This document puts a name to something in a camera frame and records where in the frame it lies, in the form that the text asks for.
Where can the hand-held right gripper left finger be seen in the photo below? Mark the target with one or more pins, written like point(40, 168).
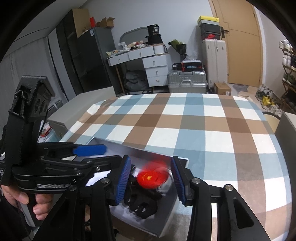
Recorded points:
point(122, 182)

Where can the black red shoe box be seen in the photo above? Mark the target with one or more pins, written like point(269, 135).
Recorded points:
point(211, 36)

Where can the person's left hand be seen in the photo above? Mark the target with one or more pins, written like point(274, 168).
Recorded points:
point(40, 209)

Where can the pile of loose shoes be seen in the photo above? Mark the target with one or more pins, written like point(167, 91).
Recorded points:
point(268, 99)

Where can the grey clothes heap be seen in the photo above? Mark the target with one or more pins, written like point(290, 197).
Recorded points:
point(136, 81)

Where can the white desk with drawers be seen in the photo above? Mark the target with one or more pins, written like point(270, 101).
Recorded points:
point(155, 66)

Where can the black gift bag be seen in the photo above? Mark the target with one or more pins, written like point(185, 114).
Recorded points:
point(154, 34)

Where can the wooden shoe rack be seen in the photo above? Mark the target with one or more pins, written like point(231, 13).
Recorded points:
point(289, 92)

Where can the silver suitcase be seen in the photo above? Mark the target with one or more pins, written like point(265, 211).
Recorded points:
point(186, 82)

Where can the red flat packet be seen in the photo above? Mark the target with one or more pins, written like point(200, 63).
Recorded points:
point(92, 22)

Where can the black box with red stripe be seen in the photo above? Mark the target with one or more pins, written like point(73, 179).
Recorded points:
point(192, 66)

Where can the grey jewelry box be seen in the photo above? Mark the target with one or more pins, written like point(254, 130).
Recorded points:
point(163, 208)

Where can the checked tablecloth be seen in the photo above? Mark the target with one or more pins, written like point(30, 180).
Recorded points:
point(185, 129)

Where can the small cardboard box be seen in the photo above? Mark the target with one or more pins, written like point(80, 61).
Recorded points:
point(222, 89)

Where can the dark grey fridge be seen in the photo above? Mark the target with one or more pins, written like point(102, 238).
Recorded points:
point(97, 60)

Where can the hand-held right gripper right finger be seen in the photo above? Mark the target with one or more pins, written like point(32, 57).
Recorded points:
point(178, 182)

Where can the dark grey shoe box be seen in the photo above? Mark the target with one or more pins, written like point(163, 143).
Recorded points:
point(210, 29)

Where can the desk clutter pile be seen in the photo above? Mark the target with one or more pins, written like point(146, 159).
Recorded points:
point(124, 48)

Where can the tall cardboard panel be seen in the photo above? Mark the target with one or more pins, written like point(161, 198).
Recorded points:
point(81, 22)

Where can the dark wardrobe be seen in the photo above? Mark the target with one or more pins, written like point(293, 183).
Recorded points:
point(67, 58)

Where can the wooden door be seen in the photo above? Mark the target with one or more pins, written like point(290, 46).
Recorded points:
point(240, 46)

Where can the black hair claw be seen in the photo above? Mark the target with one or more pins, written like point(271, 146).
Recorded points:
point(141, 206)

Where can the white suitcase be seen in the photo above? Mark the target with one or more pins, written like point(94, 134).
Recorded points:
point(215, 62)

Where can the grey arched mirror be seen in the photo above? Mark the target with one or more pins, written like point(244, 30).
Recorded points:
point(133, 34)

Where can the rows of sneakers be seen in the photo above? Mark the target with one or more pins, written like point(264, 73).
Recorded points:
point(288, 58)

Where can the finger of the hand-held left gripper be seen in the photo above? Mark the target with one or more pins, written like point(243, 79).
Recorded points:
point(90, 149)
point(104, 162)

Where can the open cardboard box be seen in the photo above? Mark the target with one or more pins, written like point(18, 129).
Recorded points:
point(105, 23)

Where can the yellow shoe box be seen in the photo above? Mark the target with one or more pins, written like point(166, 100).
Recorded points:
point(208, 20)

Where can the beige chair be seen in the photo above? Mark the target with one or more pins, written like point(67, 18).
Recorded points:
point(271, 121)

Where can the red round badge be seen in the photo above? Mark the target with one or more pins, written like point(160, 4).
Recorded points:
point(152, 176)

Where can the plain grey cabinet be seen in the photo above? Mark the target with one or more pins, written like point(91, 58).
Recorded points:
point(286, 136)

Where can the small black box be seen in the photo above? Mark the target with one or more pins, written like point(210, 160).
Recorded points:
point(177, 67)

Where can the dark wrapped flower bouquet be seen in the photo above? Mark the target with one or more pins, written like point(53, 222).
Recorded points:
point(179, 48)

